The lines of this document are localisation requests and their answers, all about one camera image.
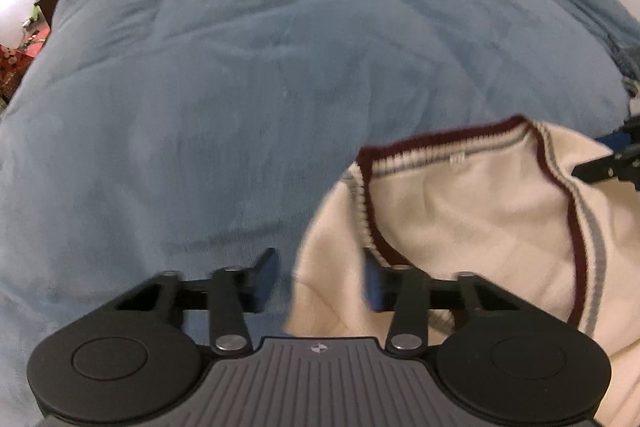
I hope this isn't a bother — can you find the blue fleece blanket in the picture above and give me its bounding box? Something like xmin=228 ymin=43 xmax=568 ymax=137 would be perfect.
xmin=0 ymin=0 xmax=640 ymax=427

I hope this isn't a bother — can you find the red patterned tablecloth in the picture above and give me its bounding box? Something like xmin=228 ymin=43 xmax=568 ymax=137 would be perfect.
xmin=0 ymin=32 xmax=51 ymax=108

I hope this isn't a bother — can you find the cream knit sweater vest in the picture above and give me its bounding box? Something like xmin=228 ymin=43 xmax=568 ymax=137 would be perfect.
xmin=285 ymin=116 xmax=640 ymax=427

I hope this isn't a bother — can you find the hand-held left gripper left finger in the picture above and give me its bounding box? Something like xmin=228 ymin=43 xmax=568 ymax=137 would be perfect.
xmin=114 ymin=248 xmax=278 ymax=354

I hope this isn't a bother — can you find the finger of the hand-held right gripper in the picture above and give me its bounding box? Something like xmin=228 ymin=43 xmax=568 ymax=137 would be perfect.
xmin=597 ymin=113 xmax=640 ymax=152
xmin=572 ymin=147 xmax=640 ymax=192

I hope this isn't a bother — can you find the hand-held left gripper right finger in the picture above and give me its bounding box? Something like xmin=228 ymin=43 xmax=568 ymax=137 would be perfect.
xmin=363 ymin=248 xmax=526 ymax=353

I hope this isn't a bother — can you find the dark wooden nightstand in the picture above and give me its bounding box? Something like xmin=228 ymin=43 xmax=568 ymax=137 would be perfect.
xmin=35 ymin=0 xmax=71 ymax=28

